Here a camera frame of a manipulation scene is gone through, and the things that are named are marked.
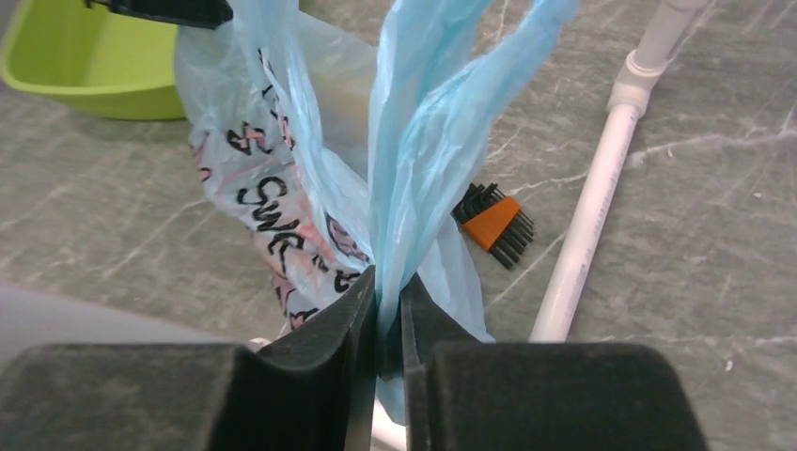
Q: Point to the light blue printed plastic bag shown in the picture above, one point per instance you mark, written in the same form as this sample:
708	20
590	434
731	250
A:
341	156

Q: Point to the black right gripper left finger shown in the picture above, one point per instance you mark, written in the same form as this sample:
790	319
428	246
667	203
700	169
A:
79	376

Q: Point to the lime green plastic basin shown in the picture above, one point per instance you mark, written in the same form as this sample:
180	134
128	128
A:
93	61

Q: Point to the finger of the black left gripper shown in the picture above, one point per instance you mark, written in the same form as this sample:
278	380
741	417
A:
206	14

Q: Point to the hex key set orange holder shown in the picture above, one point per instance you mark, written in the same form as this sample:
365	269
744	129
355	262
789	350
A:
495	222

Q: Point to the white PVC pipe frame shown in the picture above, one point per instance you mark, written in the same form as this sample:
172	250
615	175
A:
628	102

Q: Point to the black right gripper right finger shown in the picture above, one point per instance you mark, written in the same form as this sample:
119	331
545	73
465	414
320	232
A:
462	394

